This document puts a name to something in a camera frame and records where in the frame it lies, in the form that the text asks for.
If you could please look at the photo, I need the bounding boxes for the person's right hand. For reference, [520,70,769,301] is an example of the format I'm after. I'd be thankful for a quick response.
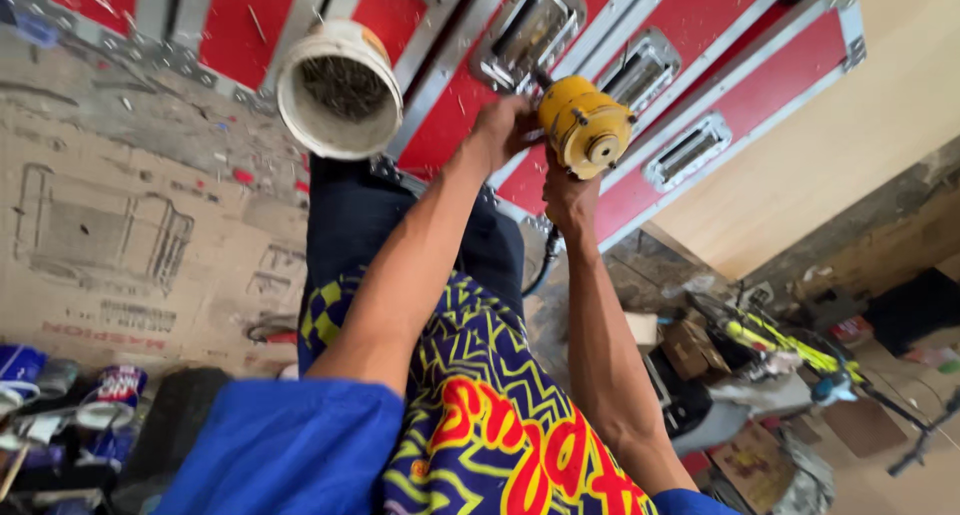
[540,150,603,236]

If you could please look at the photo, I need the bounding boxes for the person's left hand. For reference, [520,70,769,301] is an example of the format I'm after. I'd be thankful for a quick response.
[469,95,543,173]

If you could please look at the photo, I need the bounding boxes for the small white box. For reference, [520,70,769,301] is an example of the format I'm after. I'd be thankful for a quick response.
[624,311,661,348]

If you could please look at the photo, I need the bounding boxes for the heap of metal rivets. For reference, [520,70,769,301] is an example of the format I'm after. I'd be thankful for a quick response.
[300,56,392,123]

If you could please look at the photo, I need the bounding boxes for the dark trousers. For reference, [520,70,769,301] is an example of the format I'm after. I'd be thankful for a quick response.
[303,155,527,322]

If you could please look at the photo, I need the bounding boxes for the brown cardboard box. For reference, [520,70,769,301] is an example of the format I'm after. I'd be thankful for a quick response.
[659,319,732,382]

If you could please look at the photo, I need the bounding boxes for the white plastic bucket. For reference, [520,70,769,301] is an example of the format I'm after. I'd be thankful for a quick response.
[275,17,405,162]

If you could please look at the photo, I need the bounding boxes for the blue patterned jersey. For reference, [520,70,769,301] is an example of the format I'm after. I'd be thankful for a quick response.
[152,270,742,515]

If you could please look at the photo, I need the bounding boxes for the yellow-green bicycle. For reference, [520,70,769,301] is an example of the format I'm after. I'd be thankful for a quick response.
[686,288,960,478]

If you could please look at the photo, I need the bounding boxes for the red aluminium-edged flight case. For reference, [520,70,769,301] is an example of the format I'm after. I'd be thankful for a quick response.
[0,0,868,255]

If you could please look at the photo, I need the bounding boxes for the light plywood sheet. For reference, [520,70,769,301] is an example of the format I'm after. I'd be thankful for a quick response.
[648,0,960,281]

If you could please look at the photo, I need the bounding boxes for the flat brown cardboard piece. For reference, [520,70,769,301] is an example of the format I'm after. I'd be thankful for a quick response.
[708,420,798,514]

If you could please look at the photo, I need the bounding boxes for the black cloth heap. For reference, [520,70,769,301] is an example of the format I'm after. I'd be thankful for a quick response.
[861,266,960,358]

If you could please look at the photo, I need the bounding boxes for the printed brown cardboard sheet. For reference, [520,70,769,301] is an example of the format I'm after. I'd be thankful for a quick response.
[0,102,310,378]

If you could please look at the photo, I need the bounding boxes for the black bag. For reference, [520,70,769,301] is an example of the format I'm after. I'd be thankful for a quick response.
[120,367,232,501]

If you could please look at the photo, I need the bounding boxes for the blue red-label tin can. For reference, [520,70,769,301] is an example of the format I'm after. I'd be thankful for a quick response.
[77,364,149,431]

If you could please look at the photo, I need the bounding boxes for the grey tin can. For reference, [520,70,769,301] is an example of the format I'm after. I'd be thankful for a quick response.
[37,358,81,400]

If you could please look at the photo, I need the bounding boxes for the recessed metal case handle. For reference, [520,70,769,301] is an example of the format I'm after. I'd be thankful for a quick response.
[595,27,683,116]
[642,110,734,194]
[470,0,588,97]

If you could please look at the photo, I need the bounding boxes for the black air hose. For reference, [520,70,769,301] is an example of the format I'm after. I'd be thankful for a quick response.
[521,226,564,299]

